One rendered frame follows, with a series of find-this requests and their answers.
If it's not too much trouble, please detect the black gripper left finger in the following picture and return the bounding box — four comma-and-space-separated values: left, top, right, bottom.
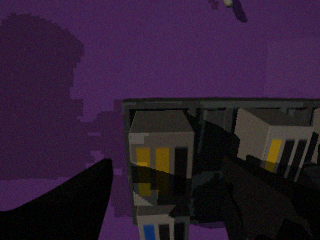
0, 159, 113, 240

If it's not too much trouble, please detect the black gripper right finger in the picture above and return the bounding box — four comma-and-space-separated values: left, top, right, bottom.
221, 155, 320, 240

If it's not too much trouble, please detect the orange-handled screwdriver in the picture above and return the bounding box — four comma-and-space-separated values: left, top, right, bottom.
223, 0, 233, 8

